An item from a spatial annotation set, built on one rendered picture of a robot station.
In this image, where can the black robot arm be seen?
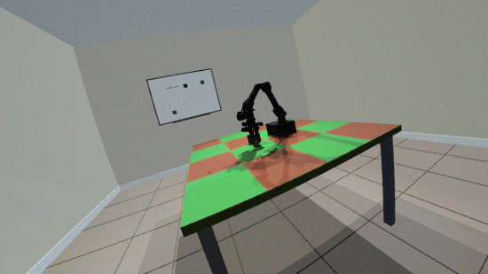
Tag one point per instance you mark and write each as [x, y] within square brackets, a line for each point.
[247, 110]

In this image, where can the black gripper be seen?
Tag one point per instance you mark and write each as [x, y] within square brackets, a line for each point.
[252, 127]

